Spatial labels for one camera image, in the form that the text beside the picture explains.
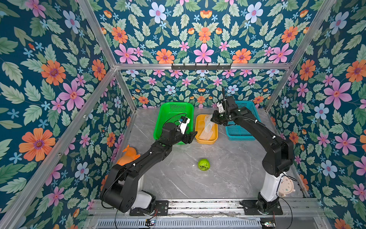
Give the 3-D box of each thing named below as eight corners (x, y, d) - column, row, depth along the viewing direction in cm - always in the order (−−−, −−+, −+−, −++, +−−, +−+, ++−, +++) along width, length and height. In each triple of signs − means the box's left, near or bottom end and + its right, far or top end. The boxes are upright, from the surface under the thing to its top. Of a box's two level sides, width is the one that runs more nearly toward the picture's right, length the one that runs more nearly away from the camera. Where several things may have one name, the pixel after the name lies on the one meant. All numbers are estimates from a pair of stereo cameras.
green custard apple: (196, 168, 90) (197, 163, 84) (202, 161, 93) (202, 156, 87) (205, 174, 87) (205, 169, 81) (210, 166, 90) (211, 161, 85)
